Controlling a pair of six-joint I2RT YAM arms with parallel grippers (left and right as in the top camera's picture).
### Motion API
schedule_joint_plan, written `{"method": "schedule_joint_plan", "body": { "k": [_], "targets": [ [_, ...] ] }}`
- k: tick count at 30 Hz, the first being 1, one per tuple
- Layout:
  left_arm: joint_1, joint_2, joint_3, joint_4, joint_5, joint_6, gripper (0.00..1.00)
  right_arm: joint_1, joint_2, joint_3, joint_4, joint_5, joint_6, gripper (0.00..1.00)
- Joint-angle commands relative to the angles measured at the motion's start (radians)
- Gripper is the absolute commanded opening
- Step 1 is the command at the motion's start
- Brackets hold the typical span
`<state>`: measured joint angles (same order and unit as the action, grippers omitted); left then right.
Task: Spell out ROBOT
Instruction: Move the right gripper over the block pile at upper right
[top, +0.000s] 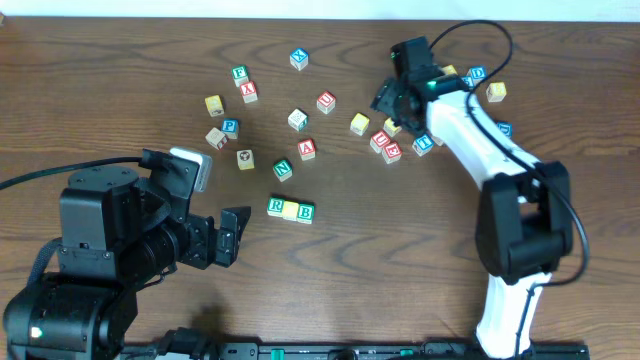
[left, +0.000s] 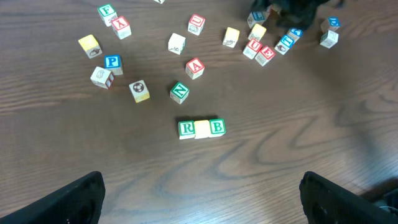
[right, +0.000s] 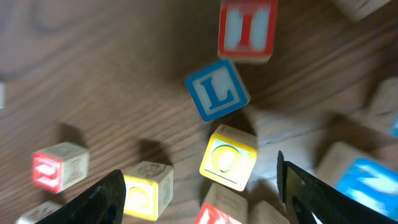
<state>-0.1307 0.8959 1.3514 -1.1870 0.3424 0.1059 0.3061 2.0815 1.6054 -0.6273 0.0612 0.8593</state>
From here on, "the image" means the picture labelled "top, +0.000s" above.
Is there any yellow block O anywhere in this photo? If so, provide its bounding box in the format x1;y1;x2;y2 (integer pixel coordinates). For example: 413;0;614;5
282;201;299;222

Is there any green B block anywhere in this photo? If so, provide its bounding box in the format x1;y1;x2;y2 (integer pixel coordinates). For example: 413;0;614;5
296;203;315;224

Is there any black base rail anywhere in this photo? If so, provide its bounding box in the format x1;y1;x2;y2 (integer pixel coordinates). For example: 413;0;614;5
119;340;591;360

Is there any red U block upper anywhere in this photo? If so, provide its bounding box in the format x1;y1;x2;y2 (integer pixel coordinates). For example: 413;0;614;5
316;91;336;114

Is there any green R block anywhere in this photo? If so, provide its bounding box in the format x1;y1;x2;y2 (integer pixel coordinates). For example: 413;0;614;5
267;197;285;217

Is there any blue d block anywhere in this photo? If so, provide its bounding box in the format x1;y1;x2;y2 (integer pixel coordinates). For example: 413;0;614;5
496;122;512;138
467;66;487;85

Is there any red A block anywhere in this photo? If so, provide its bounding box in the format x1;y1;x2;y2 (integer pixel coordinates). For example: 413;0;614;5
297;139;316;161

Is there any blue D block right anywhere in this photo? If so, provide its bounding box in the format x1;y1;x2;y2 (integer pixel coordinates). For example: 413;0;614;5
496;122;512;138

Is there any blue P block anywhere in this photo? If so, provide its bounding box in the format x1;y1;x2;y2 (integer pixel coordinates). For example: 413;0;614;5
221;118;240;139

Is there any blue T block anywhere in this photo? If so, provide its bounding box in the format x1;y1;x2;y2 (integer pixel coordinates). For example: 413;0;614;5
412;134;434;157

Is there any white grey picture block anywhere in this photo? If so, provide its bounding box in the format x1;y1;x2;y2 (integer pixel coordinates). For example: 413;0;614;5
288;108;308;132

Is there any blue X block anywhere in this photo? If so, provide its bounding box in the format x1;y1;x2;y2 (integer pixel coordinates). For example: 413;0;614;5
289;48;309;71

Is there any yellow picture block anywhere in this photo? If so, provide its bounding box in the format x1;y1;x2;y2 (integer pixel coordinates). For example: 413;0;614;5
236;150;255;170

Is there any yellow 8 block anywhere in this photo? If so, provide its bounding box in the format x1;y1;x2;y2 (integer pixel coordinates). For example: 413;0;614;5
486;82;507;103

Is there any green N block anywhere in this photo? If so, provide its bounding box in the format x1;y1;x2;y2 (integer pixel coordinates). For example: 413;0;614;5
273;159;293;182

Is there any blue 5 block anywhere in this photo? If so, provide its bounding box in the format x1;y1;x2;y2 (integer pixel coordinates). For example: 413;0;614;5
461;76;474;90

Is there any green F block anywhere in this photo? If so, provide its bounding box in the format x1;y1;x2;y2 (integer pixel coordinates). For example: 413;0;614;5
231;65;250;87

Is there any beige red block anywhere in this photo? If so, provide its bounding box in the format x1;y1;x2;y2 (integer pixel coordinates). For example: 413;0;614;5
205;127;228;150

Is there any blue D block upper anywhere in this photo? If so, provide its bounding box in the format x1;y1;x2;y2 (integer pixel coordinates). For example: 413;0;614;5
467;66;487;85

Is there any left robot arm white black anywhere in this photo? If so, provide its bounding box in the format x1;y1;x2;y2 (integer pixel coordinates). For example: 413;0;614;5
4;160;251;359

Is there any red u block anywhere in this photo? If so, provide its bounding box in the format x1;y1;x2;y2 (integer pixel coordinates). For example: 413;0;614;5
370;130;391;153
316;91;336;114

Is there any red U block lower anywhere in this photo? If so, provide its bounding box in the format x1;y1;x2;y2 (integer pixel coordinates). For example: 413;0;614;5
370;130;391;153

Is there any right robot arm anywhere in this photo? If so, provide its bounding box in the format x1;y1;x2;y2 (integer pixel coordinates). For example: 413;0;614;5
371;37;573;359

